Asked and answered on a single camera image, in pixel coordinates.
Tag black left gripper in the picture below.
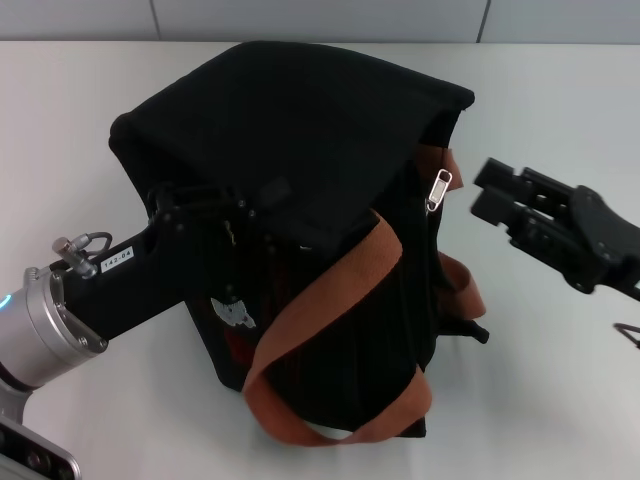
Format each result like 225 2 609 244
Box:
62 178 321 344

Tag right gripper connector cable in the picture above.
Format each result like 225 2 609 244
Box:
613 322 640 354

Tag left gripper connector cable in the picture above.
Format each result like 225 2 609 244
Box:
52 230 114 279

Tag gripper connector cable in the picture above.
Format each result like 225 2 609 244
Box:
52 230 114 279
613 322 640 354

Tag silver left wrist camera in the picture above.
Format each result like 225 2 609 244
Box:
0 419 81 480

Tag black food bag orange straps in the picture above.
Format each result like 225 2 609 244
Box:
108 40 489 435

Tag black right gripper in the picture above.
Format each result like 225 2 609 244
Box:
469 157 640 301

